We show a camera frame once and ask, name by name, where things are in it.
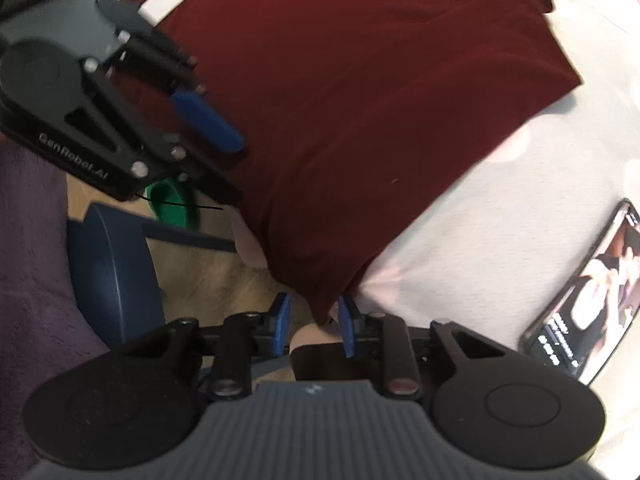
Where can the blue chair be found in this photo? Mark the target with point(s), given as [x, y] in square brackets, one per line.
[115, 270]

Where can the polka-dot bed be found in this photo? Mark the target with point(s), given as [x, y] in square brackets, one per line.
[475, 240]

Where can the green slipper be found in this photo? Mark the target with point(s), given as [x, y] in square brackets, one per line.
[172, 202]

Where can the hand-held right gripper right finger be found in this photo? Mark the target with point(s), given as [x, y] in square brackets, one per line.
[347, 327]

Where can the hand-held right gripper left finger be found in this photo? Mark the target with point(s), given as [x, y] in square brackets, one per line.
[282, 320]

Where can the maroon garment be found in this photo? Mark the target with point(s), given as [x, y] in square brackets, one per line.
[350, 110]

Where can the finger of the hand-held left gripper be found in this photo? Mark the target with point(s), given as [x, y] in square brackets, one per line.
[210, 122]
[165, 152]

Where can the smartphone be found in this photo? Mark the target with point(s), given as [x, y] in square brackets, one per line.
[590, 300]

